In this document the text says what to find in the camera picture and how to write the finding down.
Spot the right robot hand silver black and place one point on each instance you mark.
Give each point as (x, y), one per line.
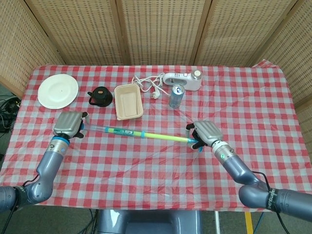
(208, 131)

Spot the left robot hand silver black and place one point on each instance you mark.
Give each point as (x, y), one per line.
(67, 123)

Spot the clear blue plastic turkey baster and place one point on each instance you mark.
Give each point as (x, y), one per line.
(97, 128)

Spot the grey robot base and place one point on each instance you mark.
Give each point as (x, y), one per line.
(148, 221)

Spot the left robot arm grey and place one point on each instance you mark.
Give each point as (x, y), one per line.
(44, 170)

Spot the white round plate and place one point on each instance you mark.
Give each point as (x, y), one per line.
(58, 91)

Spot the black cup lid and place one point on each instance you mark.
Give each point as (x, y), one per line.
(100, 96)

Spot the silver blue drink can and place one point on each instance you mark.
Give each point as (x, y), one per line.
(176, 97)

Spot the white plastic bottle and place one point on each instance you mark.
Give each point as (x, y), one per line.
(187, 81)

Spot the beige rectangular food container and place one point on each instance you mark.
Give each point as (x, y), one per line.
(128, 102)

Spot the red white checkered tablecloth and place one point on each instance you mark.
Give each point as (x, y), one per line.
(146, 175)

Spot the bamboo folding screen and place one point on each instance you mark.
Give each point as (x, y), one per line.
(161, 29)

